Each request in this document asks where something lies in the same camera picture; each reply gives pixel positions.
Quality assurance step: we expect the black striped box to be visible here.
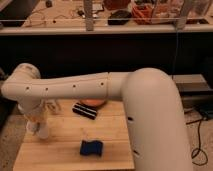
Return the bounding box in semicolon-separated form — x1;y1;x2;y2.
72;103;97;120

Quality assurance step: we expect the black object on bench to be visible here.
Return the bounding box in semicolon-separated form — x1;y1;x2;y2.
107;10;132;25

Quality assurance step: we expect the grey metal post right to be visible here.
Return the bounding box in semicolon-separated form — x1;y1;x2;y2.
175;0;194;30

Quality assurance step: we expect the grey metal post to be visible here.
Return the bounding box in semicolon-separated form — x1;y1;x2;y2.
83;0;94;31
175;0;194;30

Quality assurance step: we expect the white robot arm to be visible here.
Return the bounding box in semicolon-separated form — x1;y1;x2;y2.
1;63;193;171

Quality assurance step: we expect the black cable on floor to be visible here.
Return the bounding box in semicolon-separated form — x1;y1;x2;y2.
185;116;209;167

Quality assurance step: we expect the blue cloth roll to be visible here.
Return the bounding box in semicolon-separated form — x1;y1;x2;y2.
80;140;103;156

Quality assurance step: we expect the orange red basket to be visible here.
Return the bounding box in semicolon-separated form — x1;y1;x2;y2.
132;4;152;25

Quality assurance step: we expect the wooden board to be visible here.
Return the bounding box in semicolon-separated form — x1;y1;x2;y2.
13;100;134;171

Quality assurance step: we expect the orange bowl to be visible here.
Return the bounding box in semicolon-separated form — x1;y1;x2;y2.
80;99;106;107

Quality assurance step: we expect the clear glass jar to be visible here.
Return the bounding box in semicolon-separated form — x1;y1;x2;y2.
46;100;61;115

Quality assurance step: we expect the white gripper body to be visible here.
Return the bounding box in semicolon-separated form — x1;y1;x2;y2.
18;104;45;133

